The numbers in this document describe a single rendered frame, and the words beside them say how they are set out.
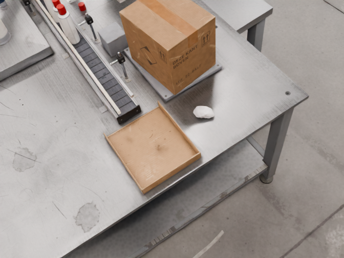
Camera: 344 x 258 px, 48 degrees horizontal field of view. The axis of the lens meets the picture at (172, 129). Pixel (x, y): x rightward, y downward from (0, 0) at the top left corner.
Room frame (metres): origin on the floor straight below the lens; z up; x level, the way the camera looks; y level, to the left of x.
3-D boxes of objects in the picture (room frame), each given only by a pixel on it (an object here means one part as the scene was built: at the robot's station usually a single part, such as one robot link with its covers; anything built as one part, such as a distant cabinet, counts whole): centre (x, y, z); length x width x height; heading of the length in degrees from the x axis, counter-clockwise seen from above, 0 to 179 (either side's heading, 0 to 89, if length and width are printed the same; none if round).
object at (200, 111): (0.87, -0.14, 0.85); 0.08 x 0.07 x 0.04; 41
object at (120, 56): (1.13, 0.18, 0.91); 0.07 x 0.03 x 0.16; 114
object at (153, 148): (0.76, 0.09, 0.85); 0.30 x 0.26 x 0.04; 24
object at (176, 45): (1.17, -0.06, 0.99); 0.30 x 0.24 x 0.27; 32
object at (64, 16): (1.38, 0.37, 0.98); 0.05 x 0.05 x 0.20
